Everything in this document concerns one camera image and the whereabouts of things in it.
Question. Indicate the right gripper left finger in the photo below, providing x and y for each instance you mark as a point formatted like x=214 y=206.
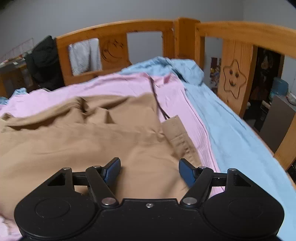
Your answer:
x=100 y=179

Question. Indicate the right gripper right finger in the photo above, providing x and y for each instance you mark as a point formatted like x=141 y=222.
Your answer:
x=199 y=182

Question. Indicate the tan khaki jacket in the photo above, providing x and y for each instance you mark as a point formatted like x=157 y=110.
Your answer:
x=84 y=132

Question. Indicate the black clothing pile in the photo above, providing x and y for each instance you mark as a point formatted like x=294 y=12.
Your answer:
x=44 y=65

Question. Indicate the pink bed sheet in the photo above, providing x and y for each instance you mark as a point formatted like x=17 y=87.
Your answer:
x=147 y=122

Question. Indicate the grey cabinet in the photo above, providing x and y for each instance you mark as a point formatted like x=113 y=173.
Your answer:
x=277 y=122

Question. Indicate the blue water jug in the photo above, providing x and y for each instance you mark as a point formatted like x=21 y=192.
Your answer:
x=279 y=87

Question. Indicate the grey white towel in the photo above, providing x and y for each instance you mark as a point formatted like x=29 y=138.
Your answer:
x=85 y=56

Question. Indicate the cluttered side desk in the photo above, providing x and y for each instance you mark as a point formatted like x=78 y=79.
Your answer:
x=14 y=71

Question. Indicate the wooden bed frame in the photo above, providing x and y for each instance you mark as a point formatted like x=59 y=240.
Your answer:
x=184 y=38

